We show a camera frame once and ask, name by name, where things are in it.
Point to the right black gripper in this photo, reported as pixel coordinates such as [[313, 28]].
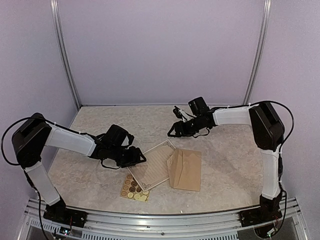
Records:
[[184, 132]]

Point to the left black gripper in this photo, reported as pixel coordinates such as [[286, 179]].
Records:
[[134, 158]]

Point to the ornate bordered letter paper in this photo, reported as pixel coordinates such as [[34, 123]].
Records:
[[154, 171]]

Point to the brown kraft envelope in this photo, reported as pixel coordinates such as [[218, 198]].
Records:
[[184, 170]]

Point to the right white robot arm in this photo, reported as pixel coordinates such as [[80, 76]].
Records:
[[268, 133]]

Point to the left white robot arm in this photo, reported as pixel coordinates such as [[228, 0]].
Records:
[[36, 132]]

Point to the round sticker sheet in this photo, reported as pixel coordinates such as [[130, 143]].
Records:
[[131, 190]]

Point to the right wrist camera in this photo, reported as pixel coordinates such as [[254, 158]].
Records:
[[181, 114]]

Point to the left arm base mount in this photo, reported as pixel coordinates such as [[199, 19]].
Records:
[[60, 213]]

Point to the front aluminium rail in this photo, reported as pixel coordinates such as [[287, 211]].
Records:
[[221, 225]]

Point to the right aluminium frame post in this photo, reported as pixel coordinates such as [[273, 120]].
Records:
[[259, 50]]

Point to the aluminium frame post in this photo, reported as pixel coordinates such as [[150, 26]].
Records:
[[54, 5], [259, 50]]

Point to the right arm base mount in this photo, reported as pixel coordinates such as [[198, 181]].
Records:
[[260, 213]]

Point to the left aluminium frame post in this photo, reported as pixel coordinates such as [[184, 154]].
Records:
[[54, 5]]

